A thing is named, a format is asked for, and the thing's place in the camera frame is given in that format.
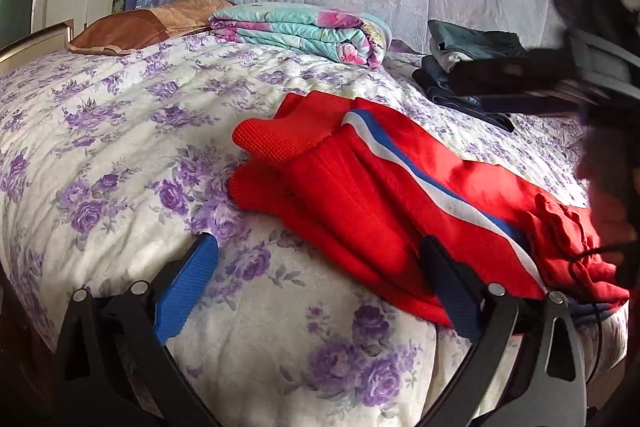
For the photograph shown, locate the red track pants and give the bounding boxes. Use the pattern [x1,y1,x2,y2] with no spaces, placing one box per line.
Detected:
[228,91,629,325]

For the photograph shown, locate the folded black pants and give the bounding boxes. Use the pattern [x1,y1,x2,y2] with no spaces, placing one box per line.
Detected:
[412,69,514,133]

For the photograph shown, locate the folded dark green pants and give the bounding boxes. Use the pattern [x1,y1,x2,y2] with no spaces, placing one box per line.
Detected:
[427,20,526,60]

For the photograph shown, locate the folded grey pants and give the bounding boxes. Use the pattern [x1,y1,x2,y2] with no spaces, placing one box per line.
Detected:
[430,41,472,72]

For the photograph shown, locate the folded blue jeans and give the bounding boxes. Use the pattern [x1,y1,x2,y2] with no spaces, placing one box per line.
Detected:
[416,55,454,96]

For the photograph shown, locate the purple floral bed quilt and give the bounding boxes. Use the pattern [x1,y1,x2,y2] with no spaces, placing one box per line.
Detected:
[1,34,586,426]

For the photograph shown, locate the folded floral teal blanket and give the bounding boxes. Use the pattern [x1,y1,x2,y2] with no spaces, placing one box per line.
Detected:
[209,2,392,69]

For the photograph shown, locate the brown pillow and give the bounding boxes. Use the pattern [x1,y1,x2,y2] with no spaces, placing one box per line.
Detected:
[68,0,232,56]

